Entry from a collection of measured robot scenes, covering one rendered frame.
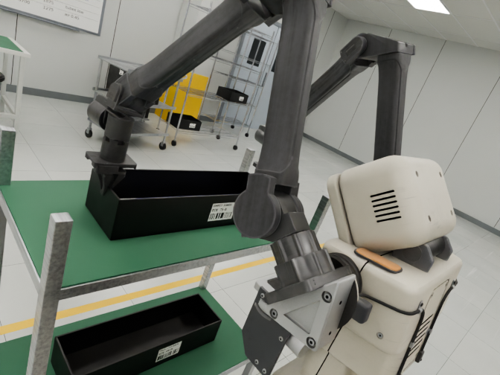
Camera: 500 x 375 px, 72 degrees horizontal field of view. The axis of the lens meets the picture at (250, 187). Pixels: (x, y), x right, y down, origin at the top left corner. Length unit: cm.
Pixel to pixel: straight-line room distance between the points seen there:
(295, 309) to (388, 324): 14
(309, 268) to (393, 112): 50
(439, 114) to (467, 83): 72
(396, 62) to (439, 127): 720
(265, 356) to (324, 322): 29
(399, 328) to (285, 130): 34
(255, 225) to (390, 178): 22
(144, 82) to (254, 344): 59
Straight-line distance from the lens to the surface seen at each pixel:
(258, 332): 77
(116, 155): 85
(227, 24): 68
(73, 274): 79
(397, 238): 58
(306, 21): 59
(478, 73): 812
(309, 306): 52
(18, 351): 146
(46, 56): 568
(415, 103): 830
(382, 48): 91
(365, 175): 60
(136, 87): 79
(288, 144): 54
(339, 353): 72
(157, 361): 142
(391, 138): 89
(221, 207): 104
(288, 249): 51
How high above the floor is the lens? 145
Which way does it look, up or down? 20 degrees down
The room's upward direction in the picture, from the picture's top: 20 degrees clockwise
